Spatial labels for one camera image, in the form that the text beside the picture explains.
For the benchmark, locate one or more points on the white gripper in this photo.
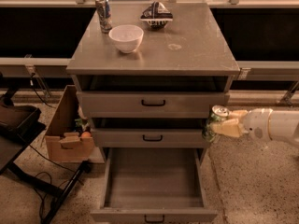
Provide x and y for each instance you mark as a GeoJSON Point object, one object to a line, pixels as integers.
{"type": "Point", "coordinates": [257, 124]}

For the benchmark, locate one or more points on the green soda can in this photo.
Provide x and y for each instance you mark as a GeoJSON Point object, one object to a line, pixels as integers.
{"type": "Point", "coordinates": [218, 113]}

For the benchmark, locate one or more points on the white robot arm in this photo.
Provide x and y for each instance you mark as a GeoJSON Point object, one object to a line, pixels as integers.
{"type": "Point", "coordinates": [283, 127]}

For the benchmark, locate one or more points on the grey drawer cabinet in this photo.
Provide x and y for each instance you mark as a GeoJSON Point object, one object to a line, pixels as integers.
{"type": "Point", "coordinates": [189, 54]}

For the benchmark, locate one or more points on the middle grey drawer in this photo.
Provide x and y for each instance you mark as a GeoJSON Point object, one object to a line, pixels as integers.
{"type": "Point", "coordinates": [160, 138]}

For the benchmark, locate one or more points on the grey drawer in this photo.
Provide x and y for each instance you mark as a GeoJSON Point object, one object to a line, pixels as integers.
{"type": "Point", "coordinates": [160, 138]}
{"type": "Point", "coordinates": [181, 105]}
{"type": "Point", "coordinates": [153, 186]}

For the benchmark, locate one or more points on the bottom grey drawer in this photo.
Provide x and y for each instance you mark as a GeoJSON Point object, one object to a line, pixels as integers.
{"type": "Point", "coordinates": [153, 186]}

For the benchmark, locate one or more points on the top grey drawer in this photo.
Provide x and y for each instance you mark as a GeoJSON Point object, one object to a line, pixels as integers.
{"type": "Point", "coordinates": [181, 105]}

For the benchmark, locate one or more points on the blue silver soda can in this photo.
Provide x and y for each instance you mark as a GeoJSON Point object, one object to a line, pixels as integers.
{"type": "Point", "coordinates": [104, 15]}

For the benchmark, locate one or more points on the white bowl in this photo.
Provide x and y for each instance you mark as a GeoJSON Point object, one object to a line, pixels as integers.
{"type": "Point", "coordinates": [126, 38]}

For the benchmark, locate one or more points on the orange fruit in box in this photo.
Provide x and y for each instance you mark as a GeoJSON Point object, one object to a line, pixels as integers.
{"type": "Point", "coordinates": [86, 134]}

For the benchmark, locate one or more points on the cardboard box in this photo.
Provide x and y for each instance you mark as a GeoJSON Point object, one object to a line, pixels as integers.
{"type": "Point", "coordinates": [63, 142]}

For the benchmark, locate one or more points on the black stand with tray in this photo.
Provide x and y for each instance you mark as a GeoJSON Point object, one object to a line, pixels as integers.
{"type": "Point", "coordinates": [19, 127]}

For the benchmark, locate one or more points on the grey wall rail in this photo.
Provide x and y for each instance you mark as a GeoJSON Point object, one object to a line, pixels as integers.
{"type": "Point", "coordinates": [55, 67]}

